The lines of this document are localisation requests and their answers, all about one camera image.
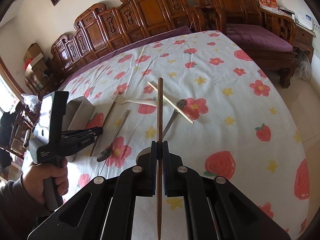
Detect light wooden chopstick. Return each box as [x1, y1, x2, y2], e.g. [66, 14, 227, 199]
[148, 81, 194, 124]

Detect dark brown wooden chopstick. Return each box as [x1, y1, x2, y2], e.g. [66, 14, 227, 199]
[157, 77, 163, 239]

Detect person's left forearm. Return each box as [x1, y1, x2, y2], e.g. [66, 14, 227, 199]
[1, 179, 52, 239]

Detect person's left hand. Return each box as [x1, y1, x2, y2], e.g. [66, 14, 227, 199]
[21, 158, 69, 205]

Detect metal rectangular utensil tray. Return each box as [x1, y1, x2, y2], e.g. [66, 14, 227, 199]
[62, 96, 95, 163]

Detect dark metal spoon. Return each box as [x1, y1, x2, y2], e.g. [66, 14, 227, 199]
[97, 110, 130, 162]

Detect cream plastic fork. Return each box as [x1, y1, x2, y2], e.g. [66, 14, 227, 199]
[111, 94, 157, 107]

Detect stacked cardboard boxes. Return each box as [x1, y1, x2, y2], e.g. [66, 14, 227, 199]
[23, 43, 48, 80]

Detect floral strawberry tablecloth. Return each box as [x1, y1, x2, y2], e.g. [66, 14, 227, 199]
[22, 29, 311, 240]

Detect carved wooden bench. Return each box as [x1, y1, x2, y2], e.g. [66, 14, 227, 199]
[51, 0, 200, 81]

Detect purple seat cushion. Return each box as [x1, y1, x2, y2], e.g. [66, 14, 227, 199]
[226, 24, 293, 52]

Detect white plastic bag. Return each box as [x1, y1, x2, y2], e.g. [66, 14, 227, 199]
[293, 51, 312, 82]

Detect carved wooden armchair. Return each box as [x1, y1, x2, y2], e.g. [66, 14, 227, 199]
[196, 0, 296, 88]

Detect wooden side cabinet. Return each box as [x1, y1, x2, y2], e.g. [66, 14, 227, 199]
[293, 23, 315, 63]

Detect red paper card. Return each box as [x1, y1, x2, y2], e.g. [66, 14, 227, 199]
[258, 0, 278, 11]

